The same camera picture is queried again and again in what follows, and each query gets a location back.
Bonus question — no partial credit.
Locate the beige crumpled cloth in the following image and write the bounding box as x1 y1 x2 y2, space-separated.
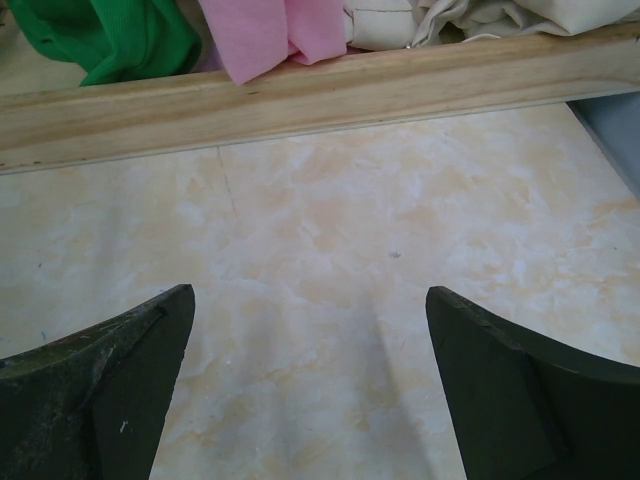
344 0 639 51

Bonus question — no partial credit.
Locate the pink shirt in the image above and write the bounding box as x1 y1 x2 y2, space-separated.
200 0 347 85

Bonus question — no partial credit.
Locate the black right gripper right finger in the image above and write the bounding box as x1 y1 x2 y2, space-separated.
425 286 639 479

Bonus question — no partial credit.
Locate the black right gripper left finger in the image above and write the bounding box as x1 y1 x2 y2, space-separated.
1 284 194 479

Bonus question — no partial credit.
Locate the wooden clothes rack frame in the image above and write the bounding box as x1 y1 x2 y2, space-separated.
1 23 639 174

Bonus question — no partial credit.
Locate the green tank top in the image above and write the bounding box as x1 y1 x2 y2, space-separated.
8 0 202 86

